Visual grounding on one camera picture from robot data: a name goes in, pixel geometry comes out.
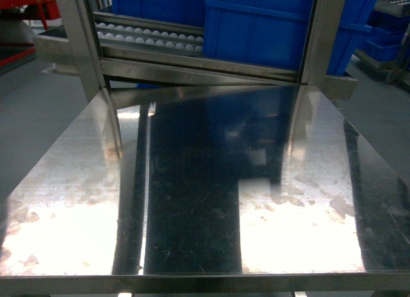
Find small blue bins on shelf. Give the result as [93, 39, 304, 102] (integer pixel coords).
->
[357, 11, 409, 62]

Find blue crate behind left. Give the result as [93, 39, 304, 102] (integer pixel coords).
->
[111, 0, 206, 27]

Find red metal frame table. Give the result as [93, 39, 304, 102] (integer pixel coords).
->
[1, 0, 60, 74]

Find stainless steel roller rack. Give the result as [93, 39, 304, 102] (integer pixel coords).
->
[34, 0, 357, 100]

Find large blue plastic crate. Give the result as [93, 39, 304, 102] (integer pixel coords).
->
[203, 0, 377, 76]

